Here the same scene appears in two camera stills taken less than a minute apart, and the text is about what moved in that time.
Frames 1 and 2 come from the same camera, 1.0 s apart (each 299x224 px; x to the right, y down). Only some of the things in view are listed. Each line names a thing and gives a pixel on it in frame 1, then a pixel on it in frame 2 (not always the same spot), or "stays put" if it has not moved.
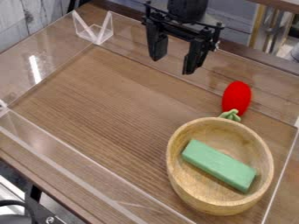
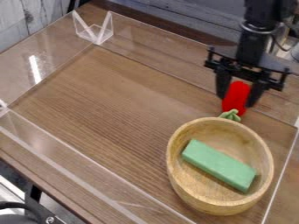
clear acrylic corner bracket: x=95 y=33 stays put
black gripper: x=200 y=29 → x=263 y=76
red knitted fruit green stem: x=235 y=97 stays put
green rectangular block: x=220 y=165 stays put
